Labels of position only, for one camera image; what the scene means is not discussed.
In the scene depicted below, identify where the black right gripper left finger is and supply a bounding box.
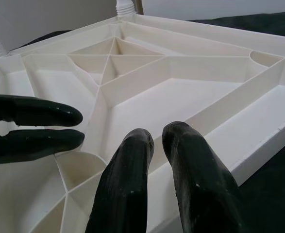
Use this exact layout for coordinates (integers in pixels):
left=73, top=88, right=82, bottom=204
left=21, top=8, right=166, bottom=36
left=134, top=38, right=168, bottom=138
left=85, top=128, right=155, bottom=233

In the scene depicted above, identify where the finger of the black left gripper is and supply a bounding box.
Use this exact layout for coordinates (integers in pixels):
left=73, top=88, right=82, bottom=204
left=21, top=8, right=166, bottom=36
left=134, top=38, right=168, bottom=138
left=0, top=94, right=84, bottom=127
left=0, top=128, right=85, bottom=166

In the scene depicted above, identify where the white plastic table top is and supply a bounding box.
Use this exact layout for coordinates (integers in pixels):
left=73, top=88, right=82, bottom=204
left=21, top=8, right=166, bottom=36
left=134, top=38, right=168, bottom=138
left=0, top=13, right=285, bottom=233

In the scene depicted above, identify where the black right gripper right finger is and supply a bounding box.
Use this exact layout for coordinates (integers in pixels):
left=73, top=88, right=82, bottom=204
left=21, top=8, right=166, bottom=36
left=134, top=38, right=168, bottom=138
left=162, top=121, right=252, bottom=233

